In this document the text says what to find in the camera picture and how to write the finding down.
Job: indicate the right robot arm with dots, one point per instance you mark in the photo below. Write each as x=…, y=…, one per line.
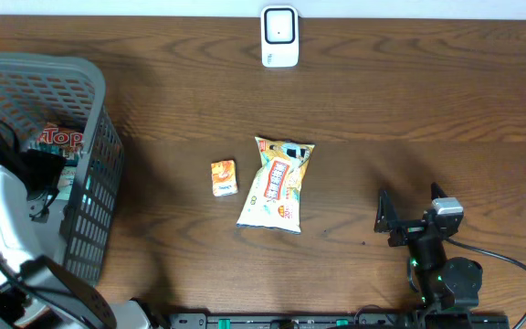
x=445, y=283

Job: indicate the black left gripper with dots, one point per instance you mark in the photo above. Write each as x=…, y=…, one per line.
x=48, y=162

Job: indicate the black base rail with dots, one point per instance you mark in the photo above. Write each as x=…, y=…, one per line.
x=371, y=318

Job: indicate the large yellow snack bag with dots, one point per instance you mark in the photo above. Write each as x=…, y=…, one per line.
x=273, y=200

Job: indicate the grey plastic shopping basket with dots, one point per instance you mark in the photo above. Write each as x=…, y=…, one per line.
x=69, y=92

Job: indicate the white barcode scanner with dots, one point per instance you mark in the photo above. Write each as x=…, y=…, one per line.
x=280, y=36

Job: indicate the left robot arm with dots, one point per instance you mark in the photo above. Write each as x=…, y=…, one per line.
x=36, y=291

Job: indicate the red Top chocolate bar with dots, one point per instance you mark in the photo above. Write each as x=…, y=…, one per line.
x=60, y=136

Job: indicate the small orange snack box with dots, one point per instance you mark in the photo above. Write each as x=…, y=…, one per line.
x=224, y=178

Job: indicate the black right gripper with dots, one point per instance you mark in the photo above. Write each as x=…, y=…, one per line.
x=407, y=230

